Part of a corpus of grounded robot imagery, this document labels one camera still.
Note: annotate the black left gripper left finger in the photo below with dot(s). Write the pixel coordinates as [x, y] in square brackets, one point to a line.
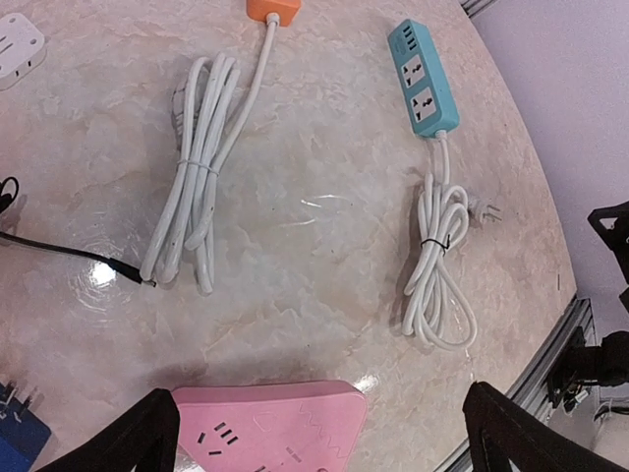
[144, 438]

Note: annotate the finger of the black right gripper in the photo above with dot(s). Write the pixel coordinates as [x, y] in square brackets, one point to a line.
[611, 224]

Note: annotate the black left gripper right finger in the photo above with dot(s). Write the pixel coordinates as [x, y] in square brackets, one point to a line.
[503, 436]

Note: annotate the blue cube adapter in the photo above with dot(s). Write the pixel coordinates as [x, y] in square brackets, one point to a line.
[23, 434]

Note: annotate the pink power strip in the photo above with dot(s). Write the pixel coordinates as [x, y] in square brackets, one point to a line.
[310, 426]

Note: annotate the teal power strip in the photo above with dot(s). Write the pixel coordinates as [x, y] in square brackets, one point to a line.
[427, 94]

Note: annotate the white multi-outlet plug adapter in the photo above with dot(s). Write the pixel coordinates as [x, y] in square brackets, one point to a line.
[23, 48]

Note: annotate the orange power strip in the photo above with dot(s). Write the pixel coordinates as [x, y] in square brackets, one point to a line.
[284, 10]

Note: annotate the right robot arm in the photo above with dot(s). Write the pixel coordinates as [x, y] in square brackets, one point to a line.
[579, 367]

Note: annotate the aluminium front rail frame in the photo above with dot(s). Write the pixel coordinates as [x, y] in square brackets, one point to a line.
[530, 390]

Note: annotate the right aluminium corner post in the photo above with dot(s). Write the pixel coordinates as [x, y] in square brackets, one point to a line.
[473, 8]

